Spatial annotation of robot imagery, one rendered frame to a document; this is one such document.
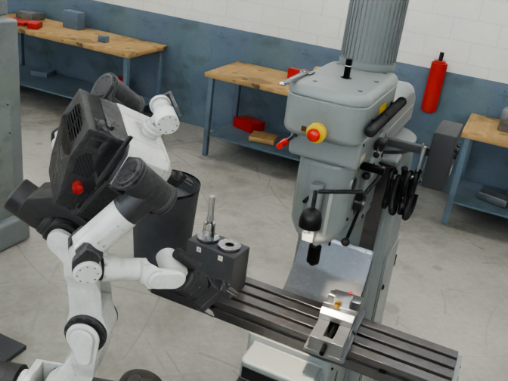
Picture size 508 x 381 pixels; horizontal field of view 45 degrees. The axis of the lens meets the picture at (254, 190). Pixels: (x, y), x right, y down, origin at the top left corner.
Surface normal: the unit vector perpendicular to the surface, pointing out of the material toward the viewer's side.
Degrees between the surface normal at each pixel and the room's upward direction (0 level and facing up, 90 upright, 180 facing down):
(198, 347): 0
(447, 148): 90
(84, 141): 106
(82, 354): 90
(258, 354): 0
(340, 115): 90
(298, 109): 90
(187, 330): 0
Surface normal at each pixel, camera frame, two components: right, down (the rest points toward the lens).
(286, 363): 0.12, -0.91
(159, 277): 0.33, 0.55
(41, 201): -0.11, 0.40
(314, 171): -0.42, 0.32
